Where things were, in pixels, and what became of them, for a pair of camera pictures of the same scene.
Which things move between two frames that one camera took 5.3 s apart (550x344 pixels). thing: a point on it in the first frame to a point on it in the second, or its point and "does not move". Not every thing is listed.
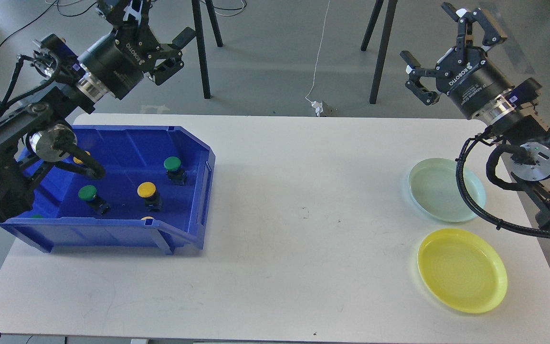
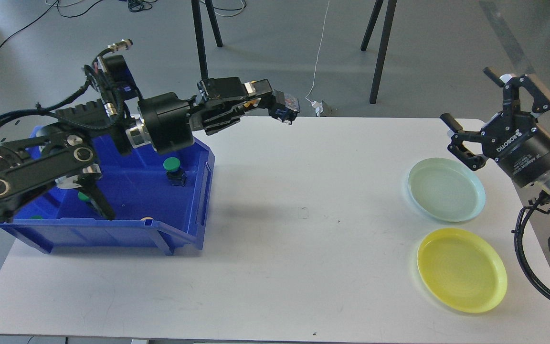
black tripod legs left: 196,5 does not move
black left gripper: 118,61 to 171,120
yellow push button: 153,200 to 286,113
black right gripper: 464,73 to 512,138
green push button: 177,175 does not move
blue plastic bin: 156,189 does not move
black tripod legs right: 392,7 does not move
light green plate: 433,185 does not move
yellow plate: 463,271 does not move
